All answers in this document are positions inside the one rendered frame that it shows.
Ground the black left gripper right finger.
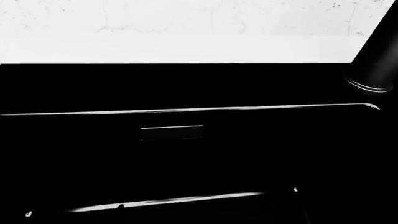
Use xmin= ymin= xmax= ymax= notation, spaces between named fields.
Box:
xmin=276 ymin=187 xmax=312 ymax=224

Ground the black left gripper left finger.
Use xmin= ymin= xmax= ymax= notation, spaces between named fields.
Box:
xmin=98 ymin=203 xmax=135 ymax=224

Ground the black kitchen sink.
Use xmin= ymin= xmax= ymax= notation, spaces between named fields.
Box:
xmin=0 ymin=62 xmax=398 ymax=224

